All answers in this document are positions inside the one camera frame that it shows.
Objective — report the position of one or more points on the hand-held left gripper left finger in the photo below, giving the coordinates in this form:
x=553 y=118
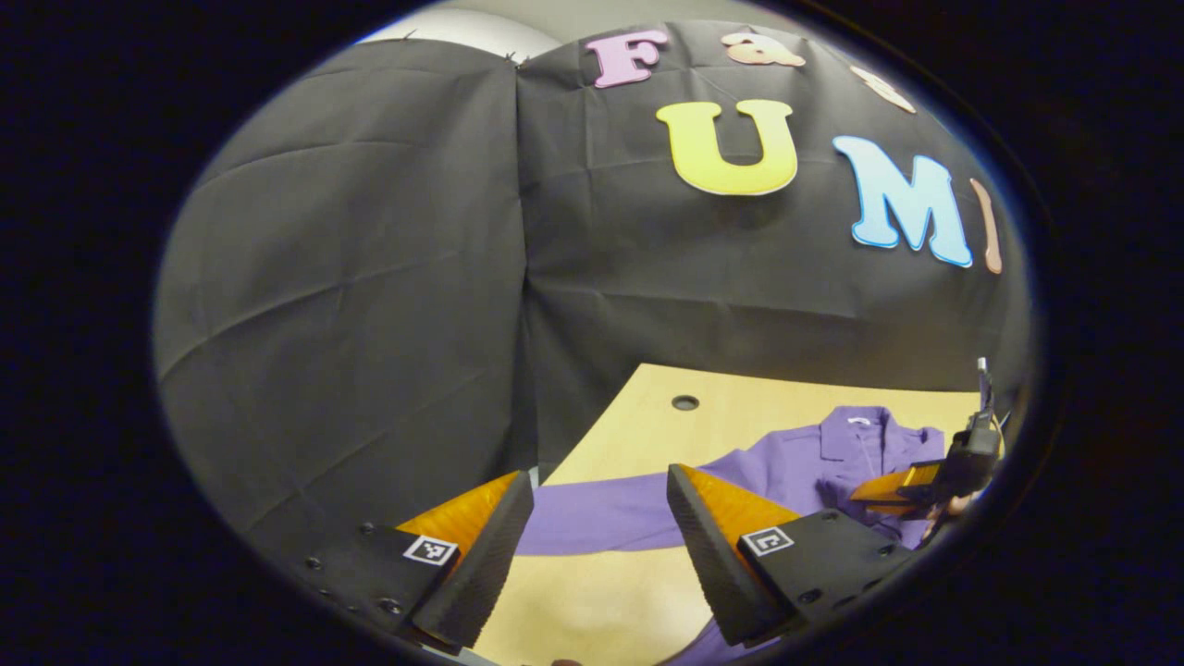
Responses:
x=481 y=564

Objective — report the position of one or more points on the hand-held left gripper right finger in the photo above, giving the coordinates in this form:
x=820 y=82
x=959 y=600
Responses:
x=712 y=555

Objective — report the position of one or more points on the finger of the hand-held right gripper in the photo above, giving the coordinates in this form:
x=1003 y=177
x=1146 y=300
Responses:
x=893 y=483

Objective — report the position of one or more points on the purple collared shirt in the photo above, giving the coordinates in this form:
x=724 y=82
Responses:
x=786 y=462

